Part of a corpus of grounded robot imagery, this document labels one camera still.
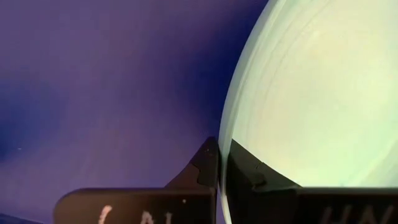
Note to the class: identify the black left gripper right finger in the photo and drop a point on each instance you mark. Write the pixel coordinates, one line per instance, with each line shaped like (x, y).
(311, 205)

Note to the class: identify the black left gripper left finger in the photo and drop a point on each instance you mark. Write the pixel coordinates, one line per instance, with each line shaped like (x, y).
(140, 205)

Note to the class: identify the turquoise round plate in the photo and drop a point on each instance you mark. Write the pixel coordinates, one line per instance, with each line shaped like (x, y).
(311, 93)

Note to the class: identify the blue plastic tray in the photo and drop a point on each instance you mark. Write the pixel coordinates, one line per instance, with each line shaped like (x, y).
(93, 93)

